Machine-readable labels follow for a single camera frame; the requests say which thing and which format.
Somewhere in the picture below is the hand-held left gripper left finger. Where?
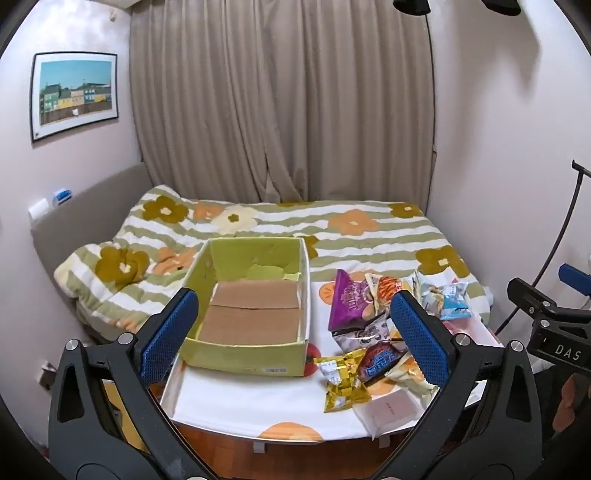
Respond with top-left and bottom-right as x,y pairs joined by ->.
48,287 -> 218,480

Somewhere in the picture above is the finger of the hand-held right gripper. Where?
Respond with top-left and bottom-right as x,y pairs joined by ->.
558,263 -> 591,296
507,278 -> 561,319

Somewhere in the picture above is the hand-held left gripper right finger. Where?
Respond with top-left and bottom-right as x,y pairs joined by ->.
369,290 -> 543,480

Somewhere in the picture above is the dark red snack packet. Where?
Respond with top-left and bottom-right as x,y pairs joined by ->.
358,342 -> 409,384

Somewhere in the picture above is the blue white snack packet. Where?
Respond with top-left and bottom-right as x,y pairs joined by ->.
434,279 -> 472,320

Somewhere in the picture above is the black white cartoon packet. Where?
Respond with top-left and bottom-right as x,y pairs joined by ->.
333,318 -> 393,354

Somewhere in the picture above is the orange striped snack packet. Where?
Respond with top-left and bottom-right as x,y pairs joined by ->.
365,272 -> 414,319

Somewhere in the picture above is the green cardboard box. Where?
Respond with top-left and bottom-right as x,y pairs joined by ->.
178,237 -> 310,377

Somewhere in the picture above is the purple snack packet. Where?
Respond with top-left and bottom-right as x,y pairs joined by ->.
328,269 -> 386,335

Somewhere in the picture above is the pale clear-wrapped packet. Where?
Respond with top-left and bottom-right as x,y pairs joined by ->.
353,390 -> 435,439

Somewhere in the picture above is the gold snack packet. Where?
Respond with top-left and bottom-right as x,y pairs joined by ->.
314,349 -> 372,413

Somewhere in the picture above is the person's right hand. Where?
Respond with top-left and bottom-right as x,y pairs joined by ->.
561,369 -> 591,416

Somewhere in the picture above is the black curved stand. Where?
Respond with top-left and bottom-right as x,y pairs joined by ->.
496,159 -> 591,333

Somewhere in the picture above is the yellow cardboard piece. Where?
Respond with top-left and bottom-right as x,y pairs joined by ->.
102,382 -> 139,444

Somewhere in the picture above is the fruit print tablecloth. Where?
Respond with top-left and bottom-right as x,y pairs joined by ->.
159,272 -> 506,444

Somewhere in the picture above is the floral striped blanket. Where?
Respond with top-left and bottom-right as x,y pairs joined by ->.
53,185 -> 492,342

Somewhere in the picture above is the grey bed headboard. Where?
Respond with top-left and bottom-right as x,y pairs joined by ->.
30,162 -> 153,324

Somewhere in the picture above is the beige curtain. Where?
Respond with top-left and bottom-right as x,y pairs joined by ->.
129,0 -> 437,206

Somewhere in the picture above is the white wall switch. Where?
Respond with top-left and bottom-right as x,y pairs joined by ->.
28,198 -> 51,223

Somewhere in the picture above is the framed wall picture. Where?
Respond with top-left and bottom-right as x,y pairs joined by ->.
30,52 -> 120,144

